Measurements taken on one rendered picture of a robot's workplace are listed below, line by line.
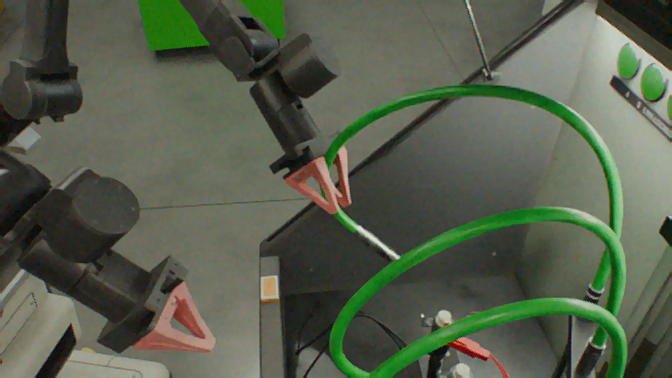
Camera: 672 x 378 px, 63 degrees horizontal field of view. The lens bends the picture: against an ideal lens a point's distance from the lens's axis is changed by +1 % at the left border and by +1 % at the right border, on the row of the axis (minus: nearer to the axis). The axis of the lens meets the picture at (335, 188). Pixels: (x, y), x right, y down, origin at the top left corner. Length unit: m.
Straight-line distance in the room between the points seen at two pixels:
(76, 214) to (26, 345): 0.79
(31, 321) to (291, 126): 0.76
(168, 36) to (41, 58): 3.02
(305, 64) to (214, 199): 2.05
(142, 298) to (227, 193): 2.20
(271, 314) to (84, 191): 0.54
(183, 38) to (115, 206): 3.56
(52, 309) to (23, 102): 0.46
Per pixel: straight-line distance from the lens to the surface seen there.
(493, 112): 0.94
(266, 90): 0.74
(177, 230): 2.58
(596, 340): 0.73
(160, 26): 4.01
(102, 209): 0.50
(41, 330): 1.27
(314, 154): 0.70
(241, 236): 2.49
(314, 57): 0.70
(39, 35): 1.04
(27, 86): 1.04
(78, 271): 0.55
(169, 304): 0.58
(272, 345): 0.93
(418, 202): 1.02
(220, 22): 0.77
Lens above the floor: 1.71
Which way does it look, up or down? 39 degrees down
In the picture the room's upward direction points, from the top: straight up
